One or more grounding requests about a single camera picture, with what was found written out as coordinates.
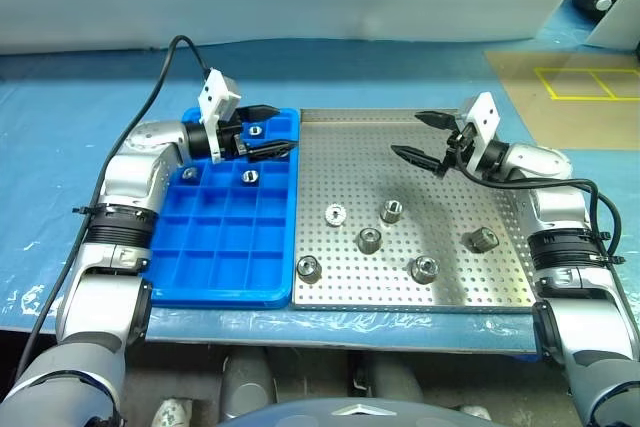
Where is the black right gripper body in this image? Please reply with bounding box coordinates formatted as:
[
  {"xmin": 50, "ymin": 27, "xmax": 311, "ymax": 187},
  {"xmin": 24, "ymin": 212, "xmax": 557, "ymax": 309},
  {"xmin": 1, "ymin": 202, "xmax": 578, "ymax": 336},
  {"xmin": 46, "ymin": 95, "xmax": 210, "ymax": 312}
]
[{"xmin": 437, "ymin": 122, "xmax": 477, "ymax": 178}]

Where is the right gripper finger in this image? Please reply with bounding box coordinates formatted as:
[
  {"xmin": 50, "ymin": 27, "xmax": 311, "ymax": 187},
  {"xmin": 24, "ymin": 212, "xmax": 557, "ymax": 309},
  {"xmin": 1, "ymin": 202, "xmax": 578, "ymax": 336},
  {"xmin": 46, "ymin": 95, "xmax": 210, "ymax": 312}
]
[
  {"xmin": 390, "ymin": 144, "xmax": 446, "ymax": 178},
  {"xmin": 415, "ymin": 109, "xmax": 459, "ymax": 132}
]

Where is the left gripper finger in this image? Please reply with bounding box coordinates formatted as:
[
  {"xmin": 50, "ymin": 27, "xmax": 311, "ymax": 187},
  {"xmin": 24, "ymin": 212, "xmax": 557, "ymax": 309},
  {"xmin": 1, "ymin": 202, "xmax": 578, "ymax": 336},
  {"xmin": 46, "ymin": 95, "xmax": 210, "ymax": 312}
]
[
  {"xmin": 238, "ymin": 103, "xmax": 280, "ymax": 121},
  {"xmin": 245, "ymin": 139, "xmax": 297, "ymax": 163}
]

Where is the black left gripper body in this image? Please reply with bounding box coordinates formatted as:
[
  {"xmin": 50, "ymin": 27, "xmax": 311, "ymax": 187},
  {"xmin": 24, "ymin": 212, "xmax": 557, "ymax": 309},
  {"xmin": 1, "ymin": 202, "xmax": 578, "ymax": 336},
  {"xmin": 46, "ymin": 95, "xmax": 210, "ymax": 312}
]
[{"xmin": 217, "ymin": 107, "xmax": 252, "ymax": 158}]

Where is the metal washer nut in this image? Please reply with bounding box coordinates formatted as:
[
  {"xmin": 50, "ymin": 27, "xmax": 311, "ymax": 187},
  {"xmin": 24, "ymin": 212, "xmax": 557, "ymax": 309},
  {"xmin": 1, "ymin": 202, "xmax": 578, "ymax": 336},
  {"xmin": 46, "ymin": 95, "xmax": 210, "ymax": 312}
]
[{"xmin": 323, "ymin": 203, "xmax": 346, "ymax": 227}]

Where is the blue compartment tray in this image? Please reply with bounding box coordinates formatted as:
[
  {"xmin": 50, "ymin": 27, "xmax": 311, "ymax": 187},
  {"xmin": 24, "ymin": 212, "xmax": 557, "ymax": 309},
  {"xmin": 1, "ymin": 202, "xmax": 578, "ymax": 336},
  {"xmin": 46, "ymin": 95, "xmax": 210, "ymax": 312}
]
[{"xmin": 149, "ymin": 106, "xmax": 301, "ymax": 309}]

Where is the perforated metal tray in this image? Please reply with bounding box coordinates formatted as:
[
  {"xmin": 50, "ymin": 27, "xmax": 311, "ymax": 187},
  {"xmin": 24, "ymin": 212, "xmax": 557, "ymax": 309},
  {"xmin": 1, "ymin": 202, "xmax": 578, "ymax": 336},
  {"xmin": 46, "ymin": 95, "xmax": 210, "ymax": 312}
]
[{"xmin": 289, "ymin": 107, "xmax": 539, "ymax": 313}]

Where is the brown cardboard sheet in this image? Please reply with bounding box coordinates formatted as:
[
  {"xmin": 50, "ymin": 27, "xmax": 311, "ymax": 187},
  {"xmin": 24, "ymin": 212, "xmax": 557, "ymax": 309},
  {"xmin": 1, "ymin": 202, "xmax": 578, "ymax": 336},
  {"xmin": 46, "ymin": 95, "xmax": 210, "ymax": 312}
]
[{"xmin": 483, "ymin": 49, "xmax": 640, "ymax": 151}]

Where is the white board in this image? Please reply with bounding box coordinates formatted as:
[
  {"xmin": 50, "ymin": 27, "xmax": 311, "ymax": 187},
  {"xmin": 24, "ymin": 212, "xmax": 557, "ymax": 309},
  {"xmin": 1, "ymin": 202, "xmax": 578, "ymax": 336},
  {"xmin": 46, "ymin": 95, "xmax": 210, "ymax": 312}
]
[{"xmin": 583, "ymin": 0, "xmax": 640, "ymax": 51}]

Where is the grey rounded shape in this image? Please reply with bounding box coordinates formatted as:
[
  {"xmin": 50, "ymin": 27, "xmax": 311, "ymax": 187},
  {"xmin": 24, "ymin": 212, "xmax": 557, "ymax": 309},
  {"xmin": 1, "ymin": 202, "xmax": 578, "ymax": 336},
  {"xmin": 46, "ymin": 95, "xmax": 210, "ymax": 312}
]
[
  {"xmin": 357, "ymin": 354, "xmax": 426, "ymax": 403},
  {"xmin": 219, "ymin": 349, "xmax": 274, "ymax": 421}
]

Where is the dark blue robot torso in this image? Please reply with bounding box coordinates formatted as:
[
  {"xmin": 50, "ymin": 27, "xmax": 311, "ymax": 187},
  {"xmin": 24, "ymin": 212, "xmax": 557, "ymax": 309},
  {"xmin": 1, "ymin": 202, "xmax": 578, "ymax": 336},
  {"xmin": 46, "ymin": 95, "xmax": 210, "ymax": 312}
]
[{"xmin": 214, "ymin": 396, "xmax": 496, "ymax": 427}]

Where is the white speckled rounded shape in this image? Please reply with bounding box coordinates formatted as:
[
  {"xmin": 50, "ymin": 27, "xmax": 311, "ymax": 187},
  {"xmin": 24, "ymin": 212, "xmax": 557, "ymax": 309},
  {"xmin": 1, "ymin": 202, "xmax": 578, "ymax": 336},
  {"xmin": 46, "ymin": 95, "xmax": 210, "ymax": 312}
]
[{"xmin": 152, "ymin": 396, "xmax": 194, "ymax": 427}]

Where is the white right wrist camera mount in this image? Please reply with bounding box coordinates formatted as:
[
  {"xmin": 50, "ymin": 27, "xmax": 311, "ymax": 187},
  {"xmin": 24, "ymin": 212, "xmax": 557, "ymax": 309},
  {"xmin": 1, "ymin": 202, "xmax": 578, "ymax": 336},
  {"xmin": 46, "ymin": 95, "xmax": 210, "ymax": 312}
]
[{"xmin": 458, "ymin": 91, "xmax": 501, "ymax": 169}]

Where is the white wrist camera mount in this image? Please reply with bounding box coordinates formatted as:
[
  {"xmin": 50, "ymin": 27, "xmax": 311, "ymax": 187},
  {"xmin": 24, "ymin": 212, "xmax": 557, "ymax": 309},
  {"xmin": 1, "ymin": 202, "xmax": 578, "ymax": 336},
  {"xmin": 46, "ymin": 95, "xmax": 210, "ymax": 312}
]
[
  {"xmin": 458, "ymin": 91, "xmax": 501, "ymax": 169},
  {"xmin": 197, "ymin": 68, "xmax": 244, "ymax": 164}
]

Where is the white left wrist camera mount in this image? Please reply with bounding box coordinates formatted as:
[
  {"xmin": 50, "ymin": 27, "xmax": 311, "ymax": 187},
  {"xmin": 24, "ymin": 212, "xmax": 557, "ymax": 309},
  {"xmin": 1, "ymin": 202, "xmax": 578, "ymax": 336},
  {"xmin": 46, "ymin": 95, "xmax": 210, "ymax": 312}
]
[{"xmin": 197, "ymin": 68, "xmax": 244, "ymax": 164}]

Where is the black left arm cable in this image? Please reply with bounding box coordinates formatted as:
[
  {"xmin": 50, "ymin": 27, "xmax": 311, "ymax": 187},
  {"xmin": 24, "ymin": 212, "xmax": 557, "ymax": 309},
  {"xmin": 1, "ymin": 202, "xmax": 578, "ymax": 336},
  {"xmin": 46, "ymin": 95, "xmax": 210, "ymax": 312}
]
[{"xmin": 14, "ymin": 35, "xmax": 214, "ymax": 383}]

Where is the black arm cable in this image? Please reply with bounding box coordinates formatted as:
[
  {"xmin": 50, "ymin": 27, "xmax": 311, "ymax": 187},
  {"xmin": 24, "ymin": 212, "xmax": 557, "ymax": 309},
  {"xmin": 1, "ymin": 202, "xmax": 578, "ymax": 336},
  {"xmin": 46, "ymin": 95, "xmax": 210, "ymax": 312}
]
[
  {"xmin": 452, "ymin": 136, "xmax": 624, "ymax": 266},
  {"xmin": 14, "ymin": 35, "xmax": 214, "ymax": 383}
]

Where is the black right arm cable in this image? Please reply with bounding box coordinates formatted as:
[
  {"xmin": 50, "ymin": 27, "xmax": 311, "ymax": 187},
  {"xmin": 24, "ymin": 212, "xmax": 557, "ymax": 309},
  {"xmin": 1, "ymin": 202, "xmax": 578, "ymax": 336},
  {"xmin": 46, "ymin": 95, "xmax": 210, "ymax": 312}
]
[{"xmin": 452, "ymin": 136, "xmax": 624, "ymax": 266}]

